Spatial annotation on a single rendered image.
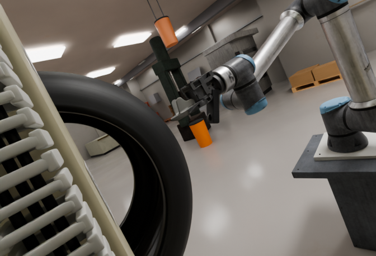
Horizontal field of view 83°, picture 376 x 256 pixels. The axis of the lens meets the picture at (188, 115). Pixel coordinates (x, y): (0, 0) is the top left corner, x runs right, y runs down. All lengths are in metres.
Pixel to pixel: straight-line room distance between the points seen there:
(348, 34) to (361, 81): 0.21
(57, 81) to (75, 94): 0.04
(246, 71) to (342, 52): 0.51
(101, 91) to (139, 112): 0.08
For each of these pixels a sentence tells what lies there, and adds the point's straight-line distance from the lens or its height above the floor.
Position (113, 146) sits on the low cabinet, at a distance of 12.39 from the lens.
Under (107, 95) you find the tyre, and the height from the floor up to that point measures 1.34.
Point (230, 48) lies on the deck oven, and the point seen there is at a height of 1.92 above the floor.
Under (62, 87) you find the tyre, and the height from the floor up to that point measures 1.38.
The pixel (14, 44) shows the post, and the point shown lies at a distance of 0.23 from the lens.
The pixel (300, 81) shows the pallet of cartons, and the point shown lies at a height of 0.25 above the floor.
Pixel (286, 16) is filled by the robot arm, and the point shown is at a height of 1.40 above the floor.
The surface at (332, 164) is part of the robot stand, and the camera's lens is 1.40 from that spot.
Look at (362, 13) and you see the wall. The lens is 8.91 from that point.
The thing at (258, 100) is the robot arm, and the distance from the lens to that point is 0.80.
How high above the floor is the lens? 1.28
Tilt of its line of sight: 6 degrees down
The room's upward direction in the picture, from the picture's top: 25 degrees counter-clockwise
